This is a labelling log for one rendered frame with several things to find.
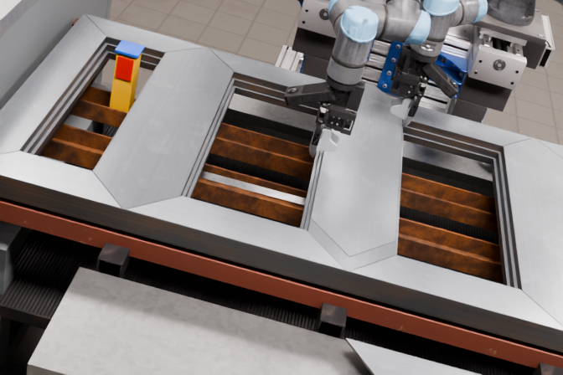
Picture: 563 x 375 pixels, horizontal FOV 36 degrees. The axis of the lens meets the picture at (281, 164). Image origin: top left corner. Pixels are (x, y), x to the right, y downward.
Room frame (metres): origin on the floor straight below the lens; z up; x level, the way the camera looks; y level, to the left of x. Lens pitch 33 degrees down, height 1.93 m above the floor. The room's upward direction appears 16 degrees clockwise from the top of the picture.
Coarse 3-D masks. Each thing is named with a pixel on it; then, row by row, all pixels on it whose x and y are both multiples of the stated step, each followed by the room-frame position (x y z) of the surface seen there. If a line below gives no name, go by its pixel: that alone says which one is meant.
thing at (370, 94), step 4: (368, 88) 2.07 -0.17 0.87; (364, 92) 2.04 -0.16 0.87; (368, 92) 2.04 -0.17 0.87; (372, 92) 2.05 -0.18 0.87; (376, 92) 2.06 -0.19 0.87; (380, 92) 2.06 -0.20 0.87; (364, 96) 2.02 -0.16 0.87; (368, 96) 2.02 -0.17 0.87; (372, 96) 2.03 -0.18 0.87; (376, 96) 2.03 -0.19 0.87; (380, 96) 2.04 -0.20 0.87; (384, 96) 2.05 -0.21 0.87; (388, 96) 2.05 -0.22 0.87; (376, 100) 2.01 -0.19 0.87; (380, 100) 2.02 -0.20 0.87; (384, 100) 2.02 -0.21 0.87; (388, 100) 2.03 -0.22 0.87; (388, 104) 2.01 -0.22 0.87
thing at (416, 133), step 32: (96, 64) 1.87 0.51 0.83; (64, 96) 1.66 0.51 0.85; (224, 96) 1.85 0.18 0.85; (256, 96) 1.94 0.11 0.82; (416, 128) 1.96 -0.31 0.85; (320, 160) 1.69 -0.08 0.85; (480, 160) 1.95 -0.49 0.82; (0, 192) 1.31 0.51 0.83; (32, 192) 1.31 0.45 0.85; (192, 192) 1.47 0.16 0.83; (128, 224) 1.31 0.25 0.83; (160, 224) 1.31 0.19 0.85; (512, 224) 1.63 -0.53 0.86; (224, 256) 1.31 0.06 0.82; (256, 256) 1.31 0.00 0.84; (288, 256) 1.31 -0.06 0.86; (352, 256) 1.36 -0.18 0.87; (384, 256) 1.38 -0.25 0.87; (512, 256) 1.53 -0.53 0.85; (352, 288) 1.31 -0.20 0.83; (384, 288) 1.31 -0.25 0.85; (448, 320) 1.31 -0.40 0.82; (480, 320) 1.31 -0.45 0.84; (512, 320) 1.31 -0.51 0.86
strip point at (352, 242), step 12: (324, 228) 1.42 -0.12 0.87; (336, 228) 1.43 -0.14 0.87; (348, 228) 1.44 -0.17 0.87; (336, 240) 1.39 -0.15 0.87; (348, 240) 1.40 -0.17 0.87; (360, 240) 1.41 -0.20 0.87; (372, 240) 1.42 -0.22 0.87; (384, 240) 1.43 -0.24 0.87; (348, 252) 1.37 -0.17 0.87; (360, 252) 1.38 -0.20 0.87
